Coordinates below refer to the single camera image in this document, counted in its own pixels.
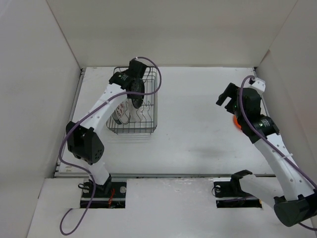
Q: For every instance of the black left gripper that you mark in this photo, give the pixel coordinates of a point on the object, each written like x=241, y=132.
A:
x=134, y=96

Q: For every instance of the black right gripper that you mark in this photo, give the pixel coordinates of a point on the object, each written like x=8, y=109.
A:
x=231, y=91

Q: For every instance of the black round plate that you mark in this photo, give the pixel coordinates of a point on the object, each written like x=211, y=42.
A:
x=137, y=100

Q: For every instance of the clear glass plate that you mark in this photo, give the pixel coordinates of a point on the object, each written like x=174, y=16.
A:
x=136, y=113

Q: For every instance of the orange round plate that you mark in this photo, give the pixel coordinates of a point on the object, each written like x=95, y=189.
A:
x=236, y=122

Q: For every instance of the white plate red characters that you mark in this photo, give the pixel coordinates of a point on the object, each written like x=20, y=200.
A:
x=122, y=113

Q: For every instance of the green rimmed white plate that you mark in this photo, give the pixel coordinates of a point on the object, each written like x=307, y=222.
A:
x=115, y=117

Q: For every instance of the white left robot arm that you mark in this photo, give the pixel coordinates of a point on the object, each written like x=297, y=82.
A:
x=83, y=137

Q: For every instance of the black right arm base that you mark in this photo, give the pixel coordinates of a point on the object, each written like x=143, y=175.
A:
x=228, y=192

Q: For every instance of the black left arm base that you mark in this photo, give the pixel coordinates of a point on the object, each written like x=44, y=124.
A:
x=112, y=197

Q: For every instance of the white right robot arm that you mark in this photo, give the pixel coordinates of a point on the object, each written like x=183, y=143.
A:
x=297, y=200

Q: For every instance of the grey wire dish rack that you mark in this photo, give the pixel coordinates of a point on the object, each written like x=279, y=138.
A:
x=150, y=102

